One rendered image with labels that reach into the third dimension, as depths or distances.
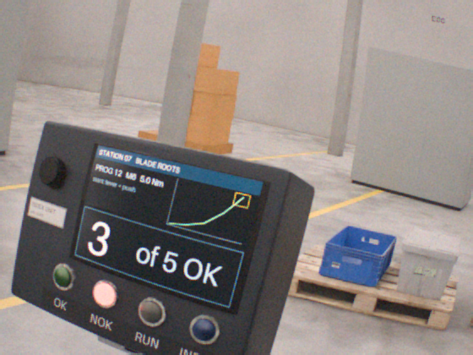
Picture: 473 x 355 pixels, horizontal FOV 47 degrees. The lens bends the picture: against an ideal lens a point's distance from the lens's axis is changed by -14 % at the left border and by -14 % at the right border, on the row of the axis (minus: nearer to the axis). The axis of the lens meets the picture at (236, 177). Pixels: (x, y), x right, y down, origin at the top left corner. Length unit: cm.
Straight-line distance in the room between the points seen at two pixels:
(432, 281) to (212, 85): 564
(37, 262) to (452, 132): 756
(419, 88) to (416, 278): 472
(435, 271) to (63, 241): 324
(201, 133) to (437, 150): 339
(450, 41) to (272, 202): 1285
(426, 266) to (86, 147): 322
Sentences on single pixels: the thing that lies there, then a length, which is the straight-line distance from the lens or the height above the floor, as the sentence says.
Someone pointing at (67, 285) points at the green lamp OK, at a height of 111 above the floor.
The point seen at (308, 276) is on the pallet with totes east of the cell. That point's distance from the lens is 375.
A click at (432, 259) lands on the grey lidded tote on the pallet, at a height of 41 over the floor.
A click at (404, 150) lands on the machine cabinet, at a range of 814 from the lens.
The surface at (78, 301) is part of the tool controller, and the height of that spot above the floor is 110.
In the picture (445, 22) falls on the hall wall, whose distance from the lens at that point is 1338.
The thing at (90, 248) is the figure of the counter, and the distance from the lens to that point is 55.
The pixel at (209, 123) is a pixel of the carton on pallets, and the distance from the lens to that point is 862.
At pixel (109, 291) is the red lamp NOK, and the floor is 112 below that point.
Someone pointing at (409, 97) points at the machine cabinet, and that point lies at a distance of 812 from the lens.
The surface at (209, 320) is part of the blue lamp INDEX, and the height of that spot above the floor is 113.
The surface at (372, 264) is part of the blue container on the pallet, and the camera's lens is 371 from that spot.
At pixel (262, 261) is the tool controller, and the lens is 49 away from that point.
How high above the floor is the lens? 133
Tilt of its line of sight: 10 degrees down
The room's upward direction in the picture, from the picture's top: 9 degrees clockwise
